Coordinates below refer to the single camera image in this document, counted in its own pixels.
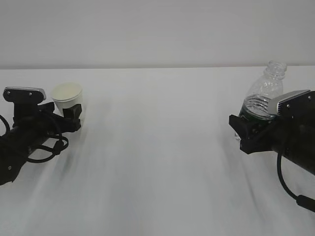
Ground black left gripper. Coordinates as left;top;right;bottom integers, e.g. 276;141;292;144
37;102;82;134

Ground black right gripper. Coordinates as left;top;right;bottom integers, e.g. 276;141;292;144
228;115;294;154

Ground white paper cup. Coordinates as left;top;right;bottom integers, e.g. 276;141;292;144
51;82;86;123

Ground clear green-label water bottle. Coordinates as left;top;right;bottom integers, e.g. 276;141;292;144
238;60;287;126

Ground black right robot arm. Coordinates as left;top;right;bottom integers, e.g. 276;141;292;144
229;115;315;174

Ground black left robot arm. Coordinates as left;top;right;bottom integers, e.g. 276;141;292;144
0;102;82;185

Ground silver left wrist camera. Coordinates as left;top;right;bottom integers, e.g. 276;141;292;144
3;87;46;105

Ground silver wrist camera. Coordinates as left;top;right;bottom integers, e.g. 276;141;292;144
267;89;315;119
3;87;46;105

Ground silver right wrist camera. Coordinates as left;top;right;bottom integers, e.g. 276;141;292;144
267;89;315;119

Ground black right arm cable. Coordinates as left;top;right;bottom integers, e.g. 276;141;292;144
277;151;315;211

